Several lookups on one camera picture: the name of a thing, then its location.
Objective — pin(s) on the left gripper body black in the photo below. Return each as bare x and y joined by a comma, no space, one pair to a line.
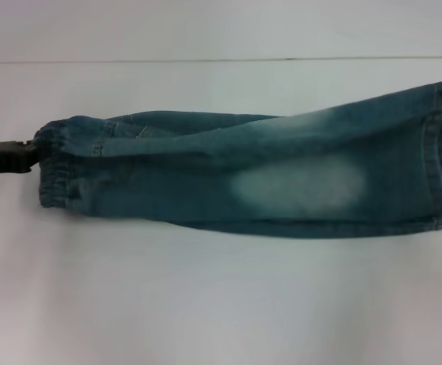
0,159

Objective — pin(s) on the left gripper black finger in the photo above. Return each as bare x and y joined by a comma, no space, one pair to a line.
32,159
32,147

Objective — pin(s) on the blue denim shorts basketball print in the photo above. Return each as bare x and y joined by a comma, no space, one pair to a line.
281,182

